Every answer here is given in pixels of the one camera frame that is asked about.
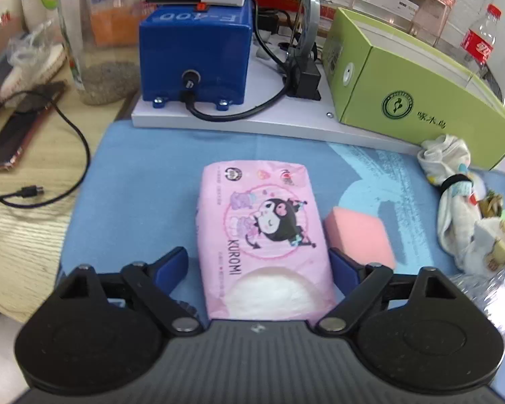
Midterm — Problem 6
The patterned white sock bundle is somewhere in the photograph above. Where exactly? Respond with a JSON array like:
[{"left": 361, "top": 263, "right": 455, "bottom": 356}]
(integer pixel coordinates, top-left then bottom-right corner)
[{"left": 418, "top": 135, "right": 505, "bottom": 277}]

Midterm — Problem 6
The black machine power cable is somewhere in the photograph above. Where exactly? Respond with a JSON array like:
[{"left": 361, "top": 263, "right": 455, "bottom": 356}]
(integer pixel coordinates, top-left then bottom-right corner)
[{"left": 180, "top": 0, "right": 292, "bottom": 123}]

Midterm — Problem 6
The pink Kuromi tissue pack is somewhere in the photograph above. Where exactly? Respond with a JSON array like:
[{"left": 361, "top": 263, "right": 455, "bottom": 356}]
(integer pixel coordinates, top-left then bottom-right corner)
[{"left": 196, "top": 161, "right": 336, "bottom": 324}]

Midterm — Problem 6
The pink-lid clear bottle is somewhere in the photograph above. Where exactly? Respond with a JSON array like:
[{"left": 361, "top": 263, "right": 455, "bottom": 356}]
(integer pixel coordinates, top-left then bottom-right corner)
[{"left": 409, "top": 0, "right": 455, "bottom": 46}]

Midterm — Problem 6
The crumpled clear plastic bottle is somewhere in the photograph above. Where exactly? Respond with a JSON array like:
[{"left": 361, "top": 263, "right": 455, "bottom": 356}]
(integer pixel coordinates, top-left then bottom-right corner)
[{"left": 450, "top": 268, "right": 505, "bottom": 339}]

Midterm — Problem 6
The blue F-400 machine box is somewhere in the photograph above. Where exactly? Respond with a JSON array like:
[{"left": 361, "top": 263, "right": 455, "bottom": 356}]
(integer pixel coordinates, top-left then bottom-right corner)
[{"left": 139, "top": 0, "right": 254, "bottom": 105}]

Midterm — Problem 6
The green cardboard box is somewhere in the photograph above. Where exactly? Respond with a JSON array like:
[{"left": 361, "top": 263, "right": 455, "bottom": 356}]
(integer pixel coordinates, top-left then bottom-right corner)
[{"left": 322, "top": 8, "right": 505, "bottom": 170}]

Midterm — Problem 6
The white machine base board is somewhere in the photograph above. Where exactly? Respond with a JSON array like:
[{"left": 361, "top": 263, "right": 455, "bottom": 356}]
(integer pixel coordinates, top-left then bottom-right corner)
[{"left": 131, "top": 43, "right": 419, "bottom": 155}]

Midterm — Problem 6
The blue cloth mat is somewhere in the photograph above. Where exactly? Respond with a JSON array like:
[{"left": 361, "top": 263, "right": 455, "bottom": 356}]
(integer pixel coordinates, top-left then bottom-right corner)
[{"left": 58, "top": 120, "right": 505, "bottom": 346}]

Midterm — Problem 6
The coca-cola plastic bottle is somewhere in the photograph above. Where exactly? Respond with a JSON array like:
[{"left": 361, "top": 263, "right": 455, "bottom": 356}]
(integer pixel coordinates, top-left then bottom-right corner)
[{"left": 461, "top": 4, "right": 502, "bottom": 77}]

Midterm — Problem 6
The tall clear plastic jar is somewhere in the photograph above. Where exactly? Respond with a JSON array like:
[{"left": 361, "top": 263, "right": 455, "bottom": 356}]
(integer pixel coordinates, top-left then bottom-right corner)
[{"left": 57, "top": 0, "right": 142, "bottom": 106}]

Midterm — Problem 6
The red-edged smartphone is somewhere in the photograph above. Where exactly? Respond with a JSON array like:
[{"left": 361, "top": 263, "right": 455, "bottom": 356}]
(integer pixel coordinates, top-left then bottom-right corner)
[{"left": 0, "top": 80, "right": 68, "bottom": 171}]

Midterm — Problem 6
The black USB cable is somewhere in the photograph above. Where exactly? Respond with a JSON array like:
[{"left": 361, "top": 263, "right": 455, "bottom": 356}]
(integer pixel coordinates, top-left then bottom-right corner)
[{"left": 0, "top": 89, "right": 93, "bottom": 209}]

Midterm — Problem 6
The pink sponge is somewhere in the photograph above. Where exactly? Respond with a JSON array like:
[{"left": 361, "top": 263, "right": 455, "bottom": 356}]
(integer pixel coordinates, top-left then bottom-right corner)
[{"left": 324, "top": 207, "right": 396, "bottom": 270}]

